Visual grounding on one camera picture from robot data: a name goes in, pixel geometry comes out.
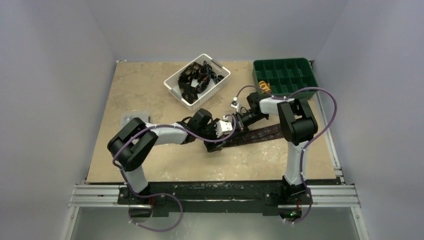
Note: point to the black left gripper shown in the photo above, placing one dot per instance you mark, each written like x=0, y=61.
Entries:
x=212, y=146

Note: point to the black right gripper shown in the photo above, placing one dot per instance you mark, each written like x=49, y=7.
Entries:
x=241, y=121

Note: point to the maroon blue floral tie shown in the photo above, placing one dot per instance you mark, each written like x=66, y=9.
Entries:
x=264, y=134

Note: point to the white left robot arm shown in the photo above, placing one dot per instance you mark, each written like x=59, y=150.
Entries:
x=132, y=144

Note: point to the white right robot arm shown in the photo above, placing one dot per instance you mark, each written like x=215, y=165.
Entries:
x=297, y=125

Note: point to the dark ties in basket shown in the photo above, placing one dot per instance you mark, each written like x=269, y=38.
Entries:
x=195, y=79

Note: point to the rolled orange tie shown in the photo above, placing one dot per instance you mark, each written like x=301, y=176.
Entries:
x=265, y=87

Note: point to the white perforated plastic basket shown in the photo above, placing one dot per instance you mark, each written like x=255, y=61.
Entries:
x=171, y=82

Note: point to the green compartment tray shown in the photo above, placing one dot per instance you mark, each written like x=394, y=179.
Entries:
x=285, y=75

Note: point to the clear plastic screw box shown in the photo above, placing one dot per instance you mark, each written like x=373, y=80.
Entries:
x=126, y=117

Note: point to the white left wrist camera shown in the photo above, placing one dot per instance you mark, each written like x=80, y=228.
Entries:
x=224, y=126

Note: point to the aluminium frame rail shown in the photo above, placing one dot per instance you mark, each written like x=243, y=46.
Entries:
x=138, y=86

